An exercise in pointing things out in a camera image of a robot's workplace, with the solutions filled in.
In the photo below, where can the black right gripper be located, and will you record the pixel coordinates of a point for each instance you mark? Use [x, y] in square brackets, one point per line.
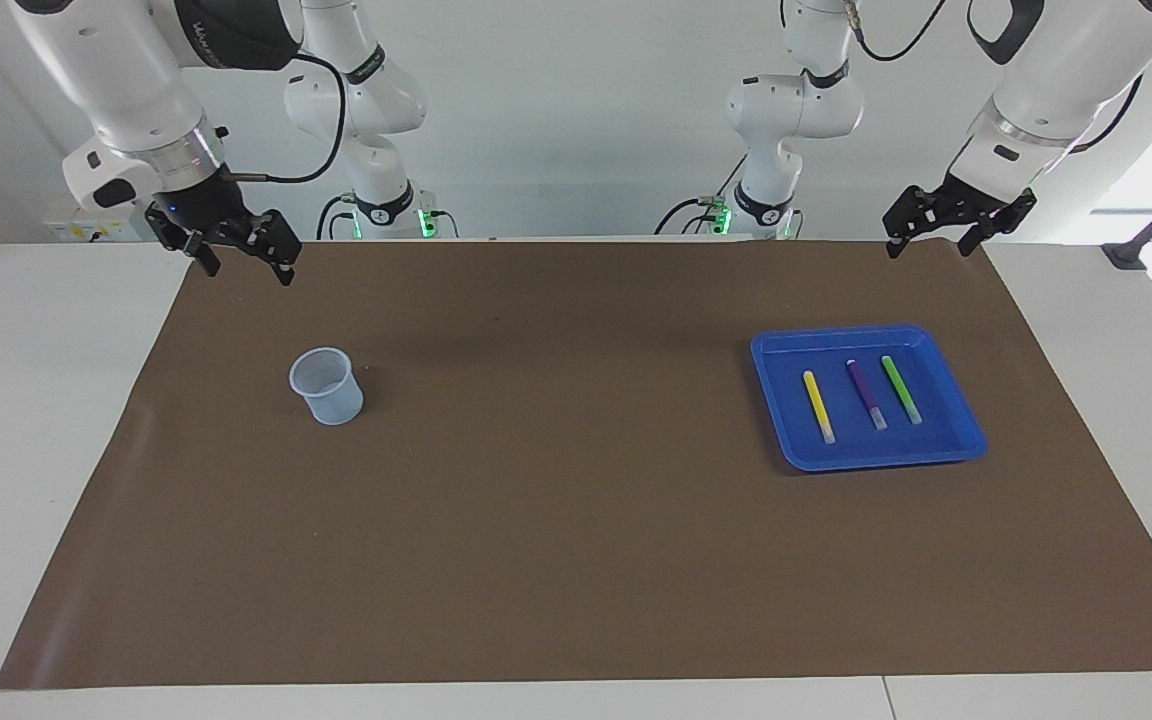
[201, 205]

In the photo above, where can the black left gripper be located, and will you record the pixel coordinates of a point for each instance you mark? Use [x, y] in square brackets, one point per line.
[981, 200]

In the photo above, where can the green marker pen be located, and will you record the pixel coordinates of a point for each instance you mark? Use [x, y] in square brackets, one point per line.
[901, 388]

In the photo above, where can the purple marker pen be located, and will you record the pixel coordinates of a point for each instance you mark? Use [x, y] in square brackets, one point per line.
[866, 392]

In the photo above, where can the yellow marker pen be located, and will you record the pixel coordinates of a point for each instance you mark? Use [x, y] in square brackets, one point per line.
[817, 402]

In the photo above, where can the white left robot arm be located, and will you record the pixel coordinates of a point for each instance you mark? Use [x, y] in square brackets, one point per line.
[1066, 80]

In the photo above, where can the translucent plastic cup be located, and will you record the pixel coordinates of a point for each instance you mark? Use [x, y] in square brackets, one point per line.
[328, 395]

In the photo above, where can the blue plastic tray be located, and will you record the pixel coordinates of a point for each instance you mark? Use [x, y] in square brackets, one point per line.
[946, 430]

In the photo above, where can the brown table mat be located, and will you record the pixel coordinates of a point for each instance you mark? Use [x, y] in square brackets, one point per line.
[576, 550]

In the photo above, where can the white wall socket box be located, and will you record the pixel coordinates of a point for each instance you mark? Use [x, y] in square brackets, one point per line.
[76, 230]

